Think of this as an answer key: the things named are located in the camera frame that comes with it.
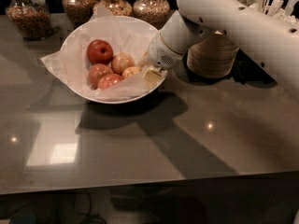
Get red apple left middle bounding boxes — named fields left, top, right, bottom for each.
left=88, top=63, right=113, bottom=90

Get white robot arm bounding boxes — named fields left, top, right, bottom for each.
left=143, top=0, right=299, bottom=94

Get red-yellow apple front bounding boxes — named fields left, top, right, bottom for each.
left=98, top=74, right=122, bottom=90

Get yellow-red apple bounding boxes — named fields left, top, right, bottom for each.
left=111, top=52, right=135, bottom=75
left=121, top=66, right=141, bottom=78

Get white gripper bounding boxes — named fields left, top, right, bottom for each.
left=136, top=31, right=183, bottom=85

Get glass jar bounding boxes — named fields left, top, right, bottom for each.
left=93, top=0, right=133, bottom=17
left=6, top=0, right=52, bottom=40
left=62, top=0, right=98, bottom=28
left=133, top=0, right=170, bottom=30

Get black rubber mat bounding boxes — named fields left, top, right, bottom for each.
left=183, top=50, right=277, bottom=89

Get dark red apple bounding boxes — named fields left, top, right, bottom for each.
left=86, top=39, right=113, bottom=64

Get white paper liner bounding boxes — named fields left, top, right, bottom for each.
left=39, top=7, right=166, bottom=103

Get glass jar middle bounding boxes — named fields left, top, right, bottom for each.
left=93, top=0, right=133, bottom=17

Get glass jar far left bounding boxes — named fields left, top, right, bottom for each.
left=6, top=0, right=52, bottom=40

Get glass jar right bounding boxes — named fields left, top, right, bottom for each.
left=133, top=0, right=170, bottom=30

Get white plastic cutlery bundle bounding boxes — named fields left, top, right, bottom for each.
left=235, top=0, right=299, bottom=23

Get front stack paper bowls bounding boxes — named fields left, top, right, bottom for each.
left=187, top=32, right=239, bottom=79

